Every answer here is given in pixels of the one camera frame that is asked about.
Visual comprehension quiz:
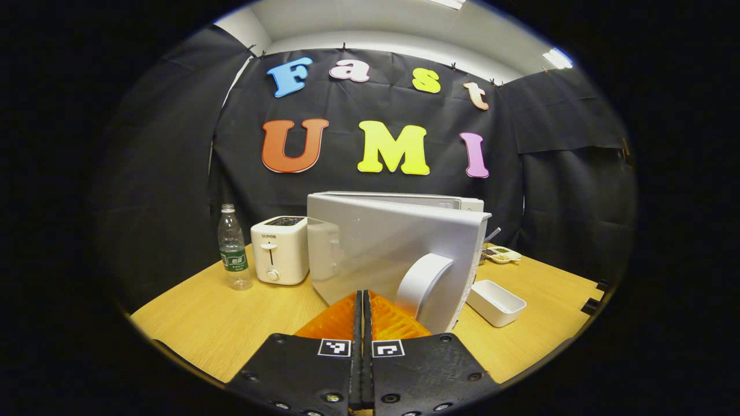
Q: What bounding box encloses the white rectangular tray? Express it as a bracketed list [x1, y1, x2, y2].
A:
[466, 280, 527, 328]

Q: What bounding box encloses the small ceiling light panel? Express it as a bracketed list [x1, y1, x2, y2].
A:
[542, 48, 574, 70]

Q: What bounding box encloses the white microwave oven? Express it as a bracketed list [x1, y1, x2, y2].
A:
[306, 191, 492, 335]

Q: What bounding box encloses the white toaster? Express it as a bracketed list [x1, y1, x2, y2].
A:
[250, 216, 310, 285]

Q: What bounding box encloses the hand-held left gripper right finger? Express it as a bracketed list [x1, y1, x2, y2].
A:
[362, 290, 501, 416]

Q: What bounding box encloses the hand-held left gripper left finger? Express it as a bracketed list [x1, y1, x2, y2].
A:
[225, 290, 363, 416]

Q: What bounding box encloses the divided plate of beans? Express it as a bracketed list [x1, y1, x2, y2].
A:
[483, 244, 522, 265]

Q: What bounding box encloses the clear plastic water bottle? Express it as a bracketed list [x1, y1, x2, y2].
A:
[217, 203, 254, 291]

